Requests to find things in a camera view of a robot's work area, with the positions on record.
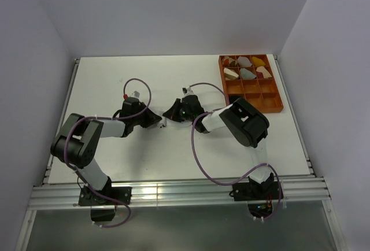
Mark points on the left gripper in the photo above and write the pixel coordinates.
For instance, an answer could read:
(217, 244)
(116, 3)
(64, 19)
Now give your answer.
(152, 118)

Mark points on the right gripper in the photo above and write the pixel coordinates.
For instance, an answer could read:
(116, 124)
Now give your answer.
(173, 113)

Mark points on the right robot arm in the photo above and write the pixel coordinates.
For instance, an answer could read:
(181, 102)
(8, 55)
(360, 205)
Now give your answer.
(248, 126)

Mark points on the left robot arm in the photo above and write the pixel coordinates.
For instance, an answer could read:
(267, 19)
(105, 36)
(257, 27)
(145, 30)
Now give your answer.
(76, 143)

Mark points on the white brown rolled sock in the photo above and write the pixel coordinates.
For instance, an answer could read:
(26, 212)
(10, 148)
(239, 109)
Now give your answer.
(230, 74)

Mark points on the brown orange rolled sock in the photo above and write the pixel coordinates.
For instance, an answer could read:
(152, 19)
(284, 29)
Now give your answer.
(228, 61)

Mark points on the grey teal rolled sock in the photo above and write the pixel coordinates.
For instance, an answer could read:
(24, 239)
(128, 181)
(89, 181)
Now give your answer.
(246, 74)

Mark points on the orange compartment tray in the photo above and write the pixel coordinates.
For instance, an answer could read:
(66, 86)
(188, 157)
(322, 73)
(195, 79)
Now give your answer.
(263, 94)

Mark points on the grey white rolled sock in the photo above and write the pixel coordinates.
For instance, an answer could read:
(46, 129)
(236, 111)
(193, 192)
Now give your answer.
(244, 62)

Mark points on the pink maroon rolled sock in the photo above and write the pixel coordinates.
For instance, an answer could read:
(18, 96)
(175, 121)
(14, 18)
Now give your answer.
(263, 73)

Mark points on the yellow rolled sock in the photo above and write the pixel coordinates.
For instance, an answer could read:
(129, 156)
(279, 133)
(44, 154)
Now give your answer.
(258, 62)

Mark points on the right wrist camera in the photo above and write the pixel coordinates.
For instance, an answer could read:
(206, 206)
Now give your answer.
(187, 91)

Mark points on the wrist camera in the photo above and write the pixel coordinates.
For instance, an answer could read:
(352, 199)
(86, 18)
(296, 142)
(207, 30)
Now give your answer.
(187, 91)
(135, 94)

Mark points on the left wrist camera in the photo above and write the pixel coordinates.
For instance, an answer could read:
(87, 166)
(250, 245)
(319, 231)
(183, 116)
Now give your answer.
(135, 94)

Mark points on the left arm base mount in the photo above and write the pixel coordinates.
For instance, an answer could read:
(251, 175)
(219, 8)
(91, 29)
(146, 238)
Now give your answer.
(114, 196)

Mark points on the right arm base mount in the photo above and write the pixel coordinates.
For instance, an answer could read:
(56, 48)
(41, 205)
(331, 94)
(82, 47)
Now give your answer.
(255, 192)

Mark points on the aluminium front rail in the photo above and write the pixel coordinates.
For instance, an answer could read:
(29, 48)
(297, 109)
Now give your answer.
(175, 193)

